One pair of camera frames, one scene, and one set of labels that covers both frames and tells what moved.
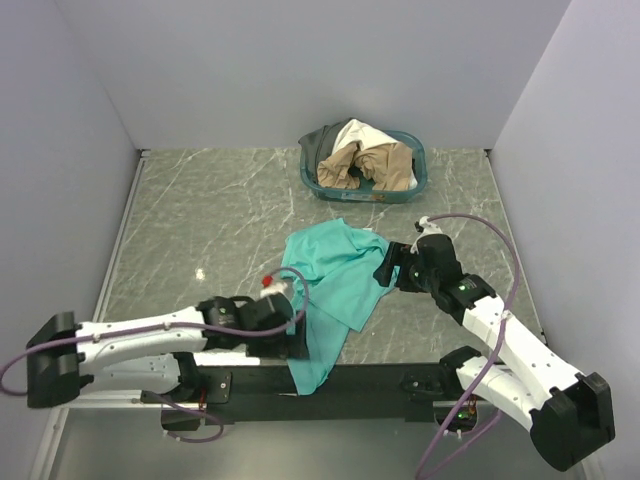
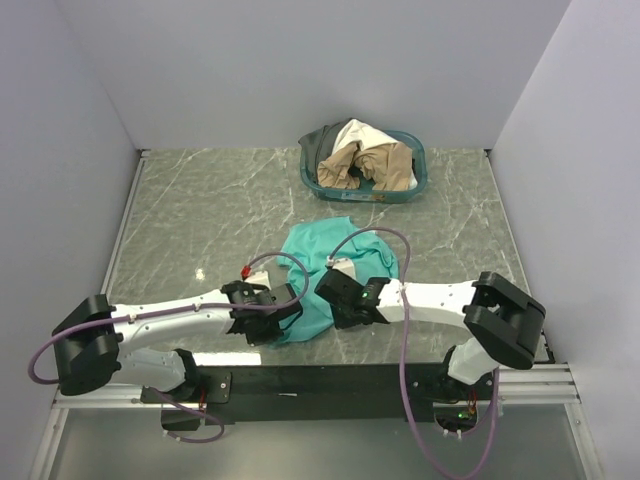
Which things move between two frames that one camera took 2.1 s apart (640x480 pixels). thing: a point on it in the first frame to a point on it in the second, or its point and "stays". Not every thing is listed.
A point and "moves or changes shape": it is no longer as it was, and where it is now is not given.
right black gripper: (398, 254) to (341, 322)
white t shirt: (367, 138) stays
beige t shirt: (389, 165) stays
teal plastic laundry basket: (364, 195) stays
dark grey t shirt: (318, 145) stays
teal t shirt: (333, 265) moves or changes shape
